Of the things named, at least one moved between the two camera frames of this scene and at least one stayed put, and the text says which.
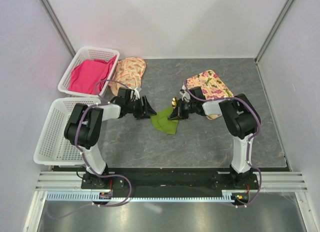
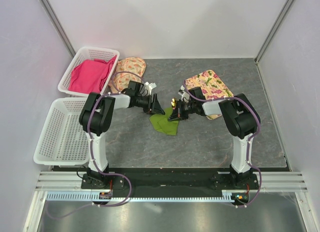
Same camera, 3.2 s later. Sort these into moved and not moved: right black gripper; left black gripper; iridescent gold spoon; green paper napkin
Moved: left black gripper
Not moved: right black gripper; green paper napkin; iridescent gold spoon
